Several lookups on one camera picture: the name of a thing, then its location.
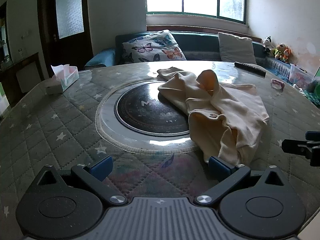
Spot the pink hair clip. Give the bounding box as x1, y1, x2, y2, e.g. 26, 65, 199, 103
271, 79, 285, 90

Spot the orange plush toy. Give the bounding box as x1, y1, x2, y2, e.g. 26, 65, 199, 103
282, 47, 292, 63

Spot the black round hotplate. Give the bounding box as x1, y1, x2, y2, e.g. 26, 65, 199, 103
114, 81, 192, 138

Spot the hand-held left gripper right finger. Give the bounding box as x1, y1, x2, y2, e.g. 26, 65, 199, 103
194, 156, 286, 206

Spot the grey quilted star table cover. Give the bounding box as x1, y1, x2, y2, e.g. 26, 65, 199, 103
0, 60, 320, 230

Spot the plain grey pillow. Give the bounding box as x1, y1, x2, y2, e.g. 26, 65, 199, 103
218, 32, 257, 65

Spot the dark door with frosted glass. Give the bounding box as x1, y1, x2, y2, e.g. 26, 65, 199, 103
37, 0, 93, 78

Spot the black remote control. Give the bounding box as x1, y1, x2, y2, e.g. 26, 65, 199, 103
234, 61, 267, 78

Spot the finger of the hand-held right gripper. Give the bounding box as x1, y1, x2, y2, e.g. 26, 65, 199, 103
305, 131, 320, 142
281, 139, 320, 167

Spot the teal sofa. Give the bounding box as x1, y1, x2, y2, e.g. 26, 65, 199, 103
84, 31, 318, 100

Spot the butterfly print pillow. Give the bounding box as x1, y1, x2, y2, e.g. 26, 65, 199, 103
122, 29, 187, 64

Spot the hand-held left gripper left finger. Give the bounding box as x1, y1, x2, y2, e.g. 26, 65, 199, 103
37, 155, 128, 207

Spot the cream baby garment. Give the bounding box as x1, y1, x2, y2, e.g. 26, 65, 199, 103
156, 66, 270, 165

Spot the clear plastic toy box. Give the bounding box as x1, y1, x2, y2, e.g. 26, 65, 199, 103
289, 64, 314, 90

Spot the tissue box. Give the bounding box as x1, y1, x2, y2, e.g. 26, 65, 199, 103
46, 64, 79, 95

